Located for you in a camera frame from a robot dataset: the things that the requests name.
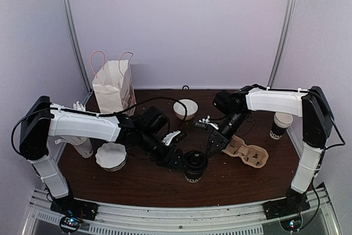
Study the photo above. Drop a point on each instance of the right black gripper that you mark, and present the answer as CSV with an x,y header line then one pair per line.
x,y
218,139

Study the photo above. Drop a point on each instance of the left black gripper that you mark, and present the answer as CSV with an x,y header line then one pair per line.
x,y
169,161

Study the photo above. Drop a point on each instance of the black lidded coffee cup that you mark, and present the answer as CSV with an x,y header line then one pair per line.
x,y
196,163

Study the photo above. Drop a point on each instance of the brown cardboard cup carrier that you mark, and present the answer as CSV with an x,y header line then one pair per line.
x,y
251,155

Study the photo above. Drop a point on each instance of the white paper takeout bag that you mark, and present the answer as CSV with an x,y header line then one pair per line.
x,y
113,84

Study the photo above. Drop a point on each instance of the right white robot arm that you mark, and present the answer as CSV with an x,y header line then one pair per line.
x,y
311,105

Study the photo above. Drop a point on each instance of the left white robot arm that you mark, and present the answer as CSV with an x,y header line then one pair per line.
x,y
45,119

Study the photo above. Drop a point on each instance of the white ceramic bowl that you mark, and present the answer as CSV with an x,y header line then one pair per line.
x,y
185,108

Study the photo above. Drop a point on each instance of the white fluted dish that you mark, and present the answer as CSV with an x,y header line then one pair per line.
x,y
111,156

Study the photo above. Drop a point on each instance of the bundle of wrapped straws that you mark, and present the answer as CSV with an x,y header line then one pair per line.
x,y
79,106

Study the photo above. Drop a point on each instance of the white cup holding straws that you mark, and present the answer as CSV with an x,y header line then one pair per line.
x,y
81,144

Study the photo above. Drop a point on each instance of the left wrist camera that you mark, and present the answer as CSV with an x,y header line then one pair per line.
x,y
174,137

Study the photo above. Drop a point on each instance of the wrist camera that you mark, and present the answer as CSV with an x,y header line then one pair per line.
x,y
206,123
174,137

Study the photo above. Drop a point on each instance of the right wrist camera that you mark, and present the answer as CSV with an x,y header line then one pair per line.
x,y
206,123

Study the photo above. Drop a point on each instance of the aluminium front rail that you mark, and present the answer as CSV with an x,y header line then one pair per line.
x,y
246,218

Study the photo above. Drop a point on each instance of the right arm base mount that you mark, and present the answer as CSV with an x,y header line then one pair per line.
x,y
283,207

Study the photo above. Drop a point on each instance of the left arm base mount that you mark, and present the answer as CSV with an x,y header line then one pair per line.
x,y
71,207

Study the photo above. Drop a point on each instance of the right aluminium frame post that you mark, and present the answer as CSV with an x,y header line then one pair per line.
x,y
288,16

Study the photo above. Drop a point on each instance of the aluminium frame post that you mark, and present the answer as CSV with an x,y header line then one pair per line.
x,y
75,46
288,16

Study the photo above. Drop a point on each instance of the left aluminium frame post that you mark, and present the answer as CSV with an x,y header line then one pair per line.
x,y
75,46

